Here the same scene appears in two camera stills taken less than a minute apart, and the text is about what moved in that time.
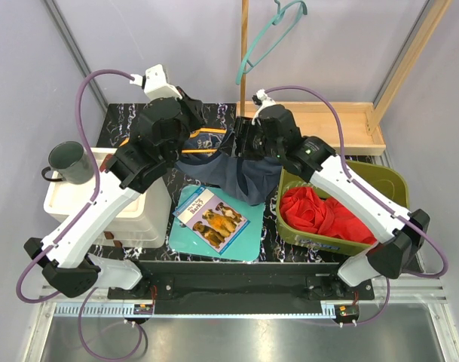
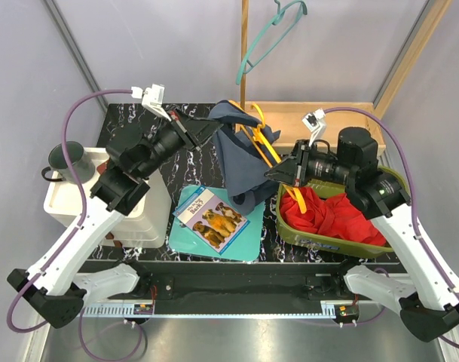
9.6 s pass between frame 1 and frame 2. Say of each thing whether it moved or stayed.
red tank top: stayed
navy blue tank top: moved
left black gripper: moved
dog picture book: stayed
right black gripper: moved
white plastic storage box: stayed
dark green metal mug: stayed
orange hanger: moved
